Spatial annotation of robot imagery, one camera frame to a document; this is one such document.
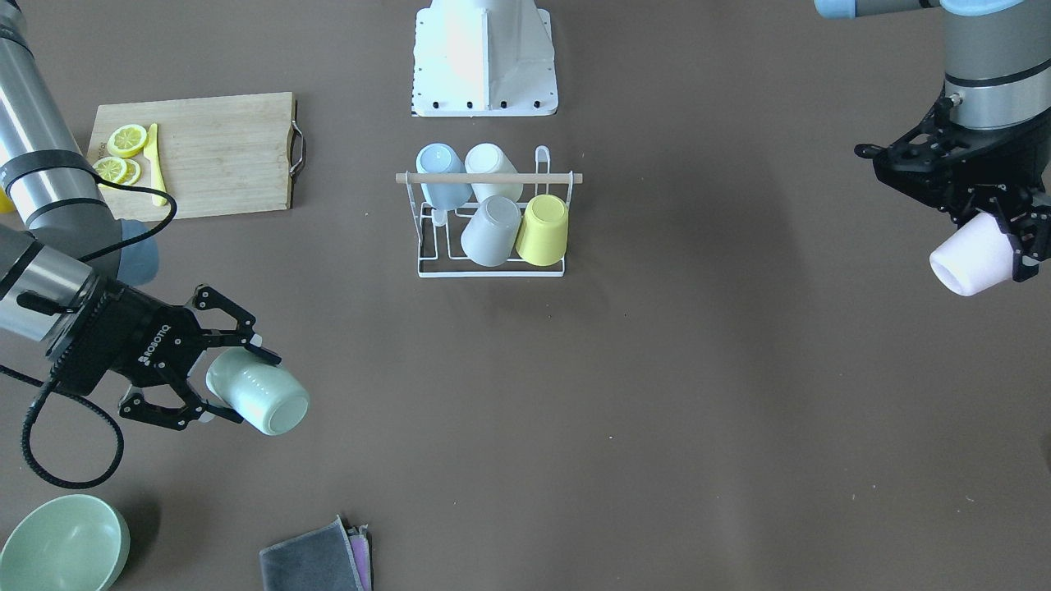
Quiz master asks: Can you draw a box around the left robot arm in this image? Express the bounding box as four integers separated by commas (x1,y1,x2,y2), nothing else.
815,1,1050,296

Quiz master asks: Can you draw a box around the white plastic cup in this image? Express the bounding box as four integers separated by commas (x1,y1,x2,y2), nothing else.
463,143,523,203

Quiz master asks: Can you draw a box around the grey folded cloth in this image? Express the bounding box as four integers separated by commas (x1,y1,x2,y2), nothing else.
259,517,373,590

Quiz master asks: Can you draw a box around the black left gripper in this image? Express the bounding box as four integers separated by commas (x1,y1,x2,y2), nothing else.
853,96,1050,283

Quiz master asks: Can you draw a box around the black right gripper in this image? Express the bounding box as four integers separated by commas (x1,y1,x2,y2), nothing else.
49,279,282,432

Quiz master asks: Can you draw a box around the lemon slice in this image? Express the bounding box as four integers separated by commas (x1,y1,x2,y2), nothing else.
92,156,141,186
105,124,148,158

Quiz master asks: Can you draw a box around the mint green bowl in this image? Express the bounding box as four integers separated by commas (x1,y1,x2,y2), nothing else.
1,494,131,590

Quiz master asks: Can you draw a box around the white wire cup rack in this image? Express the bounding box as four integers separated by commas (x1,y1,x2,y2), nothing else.
397,143,583,279

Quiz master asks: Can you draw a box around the grey plastic cup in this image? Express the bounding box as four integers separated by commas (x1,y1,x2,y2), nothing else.
461,195,521,267

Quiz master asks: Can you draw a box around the light blue plastic cup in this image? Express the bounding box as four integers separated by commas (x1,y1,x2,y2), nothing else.
415,144,475,211

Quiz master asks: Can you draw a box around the yellow plastic knife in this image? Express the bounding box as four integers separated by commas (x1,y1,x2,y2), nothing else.
143,123,168,207

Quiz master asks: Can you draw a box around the pink plastic cup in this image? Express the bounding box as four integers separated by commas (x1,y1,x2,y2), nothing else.
929,212,1014,296

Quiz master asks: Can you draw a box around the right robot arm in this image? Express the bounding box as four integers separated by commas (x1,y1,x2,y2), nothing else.
1,1,279,430

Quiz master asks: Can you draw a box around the yellow plastic cup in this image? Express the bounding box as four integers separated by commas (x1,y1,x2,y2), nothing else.
515,193,568,267

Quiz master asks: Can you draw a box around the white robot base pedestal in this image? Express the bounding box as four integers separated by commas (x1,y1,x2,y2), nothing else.
411,1,559,117

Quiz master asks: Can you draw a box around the mint green plastic cup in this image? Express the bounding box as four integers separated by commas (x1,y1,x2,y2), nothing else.
205,349,311,435

